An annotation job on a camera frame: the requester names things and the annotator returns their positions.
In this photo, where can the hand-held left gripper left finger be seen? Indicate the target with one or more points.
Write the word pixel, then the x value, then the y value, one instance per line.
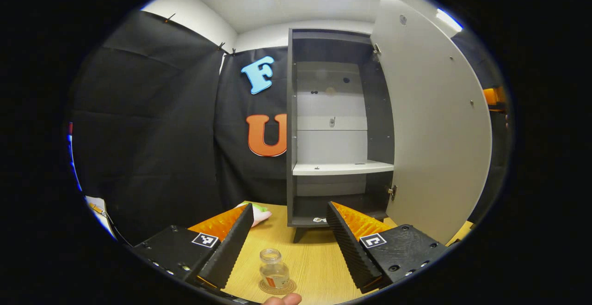
pixel 225 254

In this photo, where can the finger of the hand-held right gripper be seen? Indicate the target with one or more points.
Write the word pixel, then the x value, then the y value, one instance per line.
pixel 494 99

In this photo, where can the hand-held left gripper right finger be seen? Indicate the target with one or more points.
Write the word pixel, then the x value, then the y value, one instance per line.
pixel 354 249

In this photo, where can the small glass bottle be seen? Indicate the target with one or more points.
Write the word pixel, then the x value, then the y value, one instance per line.
pixel 274 270

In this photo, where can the white cabinet shelf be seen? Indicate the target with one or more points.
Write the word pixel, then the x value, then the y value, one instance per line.
pixel 342 167

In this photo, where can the pink plush toy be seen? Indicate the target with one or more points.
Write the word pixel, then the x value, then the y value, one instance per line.
pixel 262 216

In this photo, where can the ceiling light panel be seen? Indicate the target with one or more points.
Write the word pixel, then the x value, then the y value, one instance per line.
pixel 448 19

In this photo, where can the white box with yellow label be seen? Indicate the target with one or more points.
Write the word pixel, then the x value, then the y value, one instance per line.
pixel 99 212

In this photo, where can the black backdrop cloth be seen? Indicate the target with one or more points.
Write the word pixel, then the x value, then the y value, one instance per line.
pixel 148 134

